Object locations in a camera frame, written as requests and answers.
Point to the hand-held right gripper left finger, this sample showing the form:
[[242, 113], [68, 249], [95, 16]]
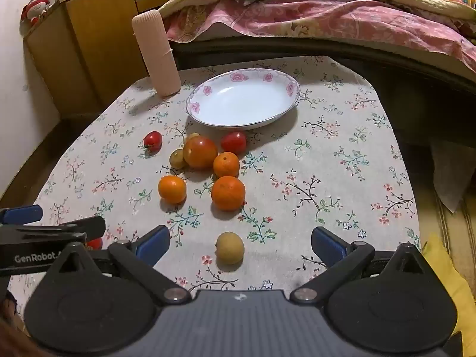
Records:
[[152, 245]]

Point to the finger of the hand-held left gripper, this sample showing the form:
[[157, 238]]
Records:
[[89, 227], [22, 214]]

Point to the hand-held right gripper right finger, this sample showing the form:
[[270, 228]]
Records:
[[329, 245]]

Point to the red cherry tomato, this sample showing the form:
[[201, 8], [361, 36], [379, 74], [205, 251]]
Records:
[[152, 142], [233, 142], [95, 244]]

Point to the small mandarin orange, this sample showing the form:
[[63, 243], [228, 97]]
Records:
[[172, 189], [226, 164]]

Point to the small yellowish round fruit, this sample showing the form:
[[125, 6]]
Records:
[[177, 159], [230, 248], [190, 137]]

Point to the large mandarin orange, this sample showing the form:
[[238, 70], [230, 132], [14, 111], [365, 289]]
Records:
[[228, 193]]

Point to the large orange-red tomato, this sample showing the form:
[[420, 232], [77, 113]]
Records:
[[199, 152]]

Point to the white floral-rimmed plate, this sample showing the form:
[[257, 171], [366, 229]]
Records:
[[241, 100]]

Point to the floral tablecloth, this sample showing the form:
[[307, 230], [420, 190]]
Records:
[[316, 163]]

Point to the person's red-brown clothing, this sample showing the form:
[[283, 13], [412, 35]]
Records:
[[9, 342]]

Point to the yellow cloth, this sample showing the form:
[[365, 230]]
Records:
[[450, 279]]

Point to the wooden cabinet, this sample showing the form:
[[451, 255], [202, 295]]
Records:
[[100, 44]]

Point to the pink ribbed cylinder bottle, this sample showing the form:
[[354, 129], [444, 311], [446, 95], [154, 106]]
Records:
[[156, 55]]

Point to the red plush toy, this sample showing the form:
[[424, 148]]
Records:
[[33, 9]]

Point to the pink floral quilt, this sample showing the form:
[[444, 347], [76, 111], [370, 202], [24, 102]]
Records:
[[316, 18]]

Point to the dark bed frame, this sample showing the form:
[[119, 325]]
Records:
[[260, 50]]

